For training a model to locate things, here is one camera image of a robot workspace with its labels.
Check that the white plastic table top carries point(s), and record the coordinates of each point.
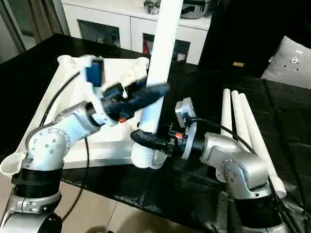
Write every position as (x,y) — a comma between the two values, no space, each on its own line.
(109,150)

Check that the white plastic table leg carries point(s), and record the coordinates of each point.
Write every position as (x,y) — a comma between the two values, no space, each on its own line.
(257,140)
(162,48)
(239,116)
(226,109)

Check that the white glass-door cabinet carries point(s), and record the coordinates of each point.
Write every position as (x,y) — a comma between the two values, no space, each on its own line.
(102,14)

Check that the black work mat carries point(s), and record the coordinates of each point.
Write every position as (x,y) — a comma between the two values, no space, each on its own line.
(279,121)

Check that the black speaker box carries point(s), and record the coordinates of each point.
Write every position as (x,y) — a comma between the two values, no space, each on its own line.
(243,31)

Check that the brown curtain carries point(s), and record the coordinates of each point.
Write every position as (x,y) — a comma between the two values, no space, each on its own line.
(43,19)

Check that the grey cushion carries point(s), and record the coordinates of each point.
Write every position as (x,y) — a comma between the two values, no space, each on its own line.
(289,63)

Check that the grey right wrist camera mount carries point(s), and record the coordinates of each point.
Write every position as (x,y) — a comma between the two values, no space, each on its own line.
(184,109)

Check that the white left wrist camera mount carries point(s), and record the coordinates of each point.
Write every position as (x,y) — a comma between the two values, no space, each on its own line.
(93,72)

